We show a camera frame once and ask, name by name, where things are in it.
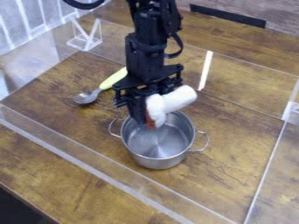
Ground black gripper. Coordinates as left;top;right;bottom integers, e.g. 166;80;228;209
112;33;183;125

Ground spoon with yellow handle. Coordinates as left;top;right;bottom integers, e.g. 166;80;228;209
74;67;127;105

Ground plush red white mushroom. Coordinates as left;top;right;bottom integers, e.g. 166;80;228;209
146;85;198;129

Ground clear acrylic triangle stand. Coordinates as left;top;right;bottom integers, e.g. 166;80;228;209
67;19;103;52

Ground black strip on wall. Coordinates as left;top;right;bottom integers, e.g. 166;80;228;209
190;3;267;28

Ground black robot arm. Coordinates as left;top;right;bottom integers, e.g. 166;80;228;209
112;0;183;124

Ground black cable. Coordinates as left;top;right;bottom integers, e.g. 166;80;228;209
163;32;184;60

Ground silver pot with handles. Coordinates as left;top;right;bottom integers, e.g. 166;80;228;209
108;112;210;170

